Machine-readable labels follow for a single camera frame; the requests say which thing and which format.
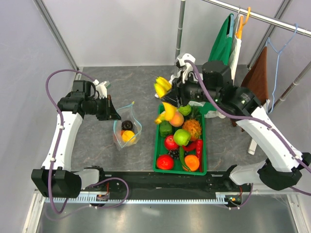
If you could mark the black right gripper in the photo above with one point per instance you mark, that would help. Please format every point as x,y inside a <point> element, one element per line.
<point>179,91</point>

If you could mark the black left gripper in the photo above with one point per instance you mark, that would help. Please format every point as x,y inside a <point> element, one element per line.
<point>110,112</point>

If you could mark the yellow banana bunch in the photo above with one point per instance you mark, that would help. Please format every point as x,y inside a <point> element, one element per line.
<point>162,86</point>

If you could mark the dark purple mangosteen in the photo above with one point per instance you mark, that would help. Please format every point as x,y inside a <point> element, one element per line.
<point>127,125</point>

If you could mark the clear zip top bag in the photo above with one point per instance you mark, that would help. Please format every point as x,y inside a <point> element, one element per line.
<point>127,113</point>

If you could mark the green apple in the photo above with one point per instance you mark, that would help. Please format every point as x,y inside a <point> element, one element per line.
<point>182,137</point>

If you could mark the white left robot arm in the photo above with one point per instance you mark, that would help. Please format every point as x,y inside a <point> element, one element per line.
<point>55,177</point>

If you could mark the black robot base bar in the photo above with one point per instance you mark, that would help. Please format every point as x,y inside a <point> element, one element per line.
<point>147,185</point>

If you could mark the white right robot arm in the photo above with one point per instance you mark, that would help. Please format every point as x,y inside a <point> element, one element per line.
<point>282,168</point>

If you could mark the light green bumpy fruit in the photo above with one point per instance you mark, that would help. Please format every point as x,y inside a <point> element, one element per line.
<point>185,110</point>

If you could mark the peach fruit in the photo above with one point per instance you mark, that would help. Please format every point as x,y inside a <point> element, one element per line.
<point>177,120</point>

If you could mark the orange pineapple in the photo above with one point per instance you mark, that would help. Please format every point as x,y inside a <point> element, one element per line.
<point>192,124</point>

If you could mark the dark green bell pepper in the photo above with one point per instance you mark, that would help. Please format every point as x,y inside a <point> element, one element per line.
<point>165,129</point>

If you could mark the red apple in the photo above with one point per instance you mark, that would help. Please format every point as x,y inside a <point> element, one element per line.
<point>169,143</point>

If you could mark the red chili pepper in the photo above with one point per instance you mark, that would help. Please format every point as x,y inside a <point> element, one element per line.
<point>199,149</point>

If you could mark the green plastic tray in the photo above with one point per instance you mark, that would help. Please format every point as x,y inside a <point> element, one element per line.
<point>190,148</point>

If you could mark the green chili pepper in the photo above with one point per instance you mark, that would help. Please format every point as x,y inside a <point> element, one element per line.
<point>182,159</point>

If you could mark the green hanging cloth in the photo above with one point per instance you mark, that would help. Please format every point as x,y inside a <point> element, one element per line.
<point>221,48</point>

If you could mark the black grape bunch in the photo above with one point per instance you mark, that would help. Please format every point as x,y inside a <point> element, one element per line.
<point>174,154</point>

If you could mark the white hanging cloth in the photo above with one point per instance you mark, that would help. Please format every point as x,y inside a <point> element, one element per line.
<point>235,50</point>

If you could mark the orange fruit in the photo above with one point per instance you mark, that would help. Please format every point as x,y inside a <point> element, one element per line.
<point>192,162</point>

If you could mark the red tomato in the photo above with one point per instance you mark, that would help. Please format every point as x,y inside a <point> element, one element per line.
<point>165,162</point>

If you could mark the brown hanging towel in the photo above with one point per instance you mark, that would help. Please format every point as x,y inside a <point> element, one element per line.
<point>254,88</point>

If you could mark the orange clothes hanger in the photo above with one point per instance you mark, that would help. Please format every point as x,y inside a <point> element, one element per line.
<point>241,23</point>

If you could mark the grey vertical rack pole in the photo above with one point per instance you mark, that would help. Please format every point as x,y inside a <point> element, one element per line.
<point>180,28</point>

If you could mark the light blue clothes hanger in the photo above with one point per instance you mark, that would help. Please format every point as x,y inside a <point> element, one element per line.
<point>278,52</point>

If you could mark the grey right rack pole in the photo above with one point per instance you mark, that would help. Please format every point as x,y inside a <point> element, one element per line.
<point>289,92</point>

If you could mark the silver horizontal rack bar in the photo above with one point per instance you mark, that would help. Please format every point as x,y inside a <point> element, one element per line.
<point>270,20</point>

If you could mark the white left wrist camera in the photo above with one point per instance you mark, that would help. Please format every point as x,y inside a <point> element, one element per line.
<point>101,88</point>

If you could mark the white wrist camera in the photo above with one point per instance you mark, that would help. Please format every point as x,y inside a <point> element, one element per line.
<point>182,62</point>
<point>101,88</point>

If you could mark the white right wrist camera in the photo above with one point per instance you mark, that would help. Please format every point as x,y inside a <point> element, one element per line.
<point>182,62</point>

